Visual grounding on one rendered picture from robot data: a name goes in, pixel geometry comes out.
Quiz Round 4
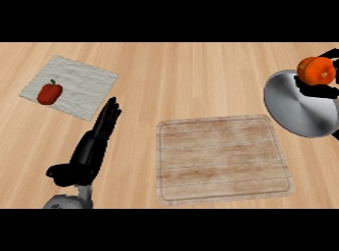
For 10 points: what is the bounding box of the pale grey placemat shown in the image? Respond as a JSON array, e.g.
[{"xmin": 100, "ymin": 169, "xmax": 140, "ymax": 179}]
[{"xmin": 18, "ymin": 54, "xmax": 120, "ymax": 122}]

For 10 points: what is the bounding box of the orange squash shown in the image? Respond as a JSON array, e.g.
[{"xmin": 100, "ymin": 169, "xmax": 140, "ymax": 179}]
[{"xmin": 295, "ymin": 56, "xmax": 337, "ymax": 86}]

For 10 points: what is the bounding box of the wooden cutting board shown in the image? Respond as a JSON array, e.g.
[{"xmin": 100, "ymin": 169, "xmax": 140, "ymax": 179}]
[{"xmin": 155, "ymin": 113, "xmax": 295, "ymax": 207}]

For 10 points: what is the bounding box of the silver round pan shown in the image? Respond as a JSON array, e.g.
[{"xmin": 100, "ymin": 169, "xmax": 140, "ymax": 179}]
[{"xmin": 261, "ymin": 69, "xmax": 339, "ymax": 138}]

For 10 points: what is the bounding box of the red bell pepper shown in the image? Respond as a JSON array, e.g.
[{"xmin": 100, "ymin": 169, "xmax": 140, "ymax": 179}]
[{"xmin": 34, "ymin": 78, "xmax": 63, "ymax": 106}]

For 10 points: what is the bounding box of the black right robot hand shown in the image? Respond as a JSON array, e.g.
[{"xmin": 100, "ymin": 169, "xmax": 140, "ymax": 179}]
[{"xmin": 293, "ymin": 47, "xmax": 339, "ymax": 106}]

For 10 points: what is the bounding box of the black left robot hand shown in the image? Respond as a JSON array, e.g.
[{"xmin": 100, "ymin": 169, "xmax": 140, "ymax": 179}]
[{"xmin": 44, "ymin": 96, "xmax": 123, "ymax": 188}]

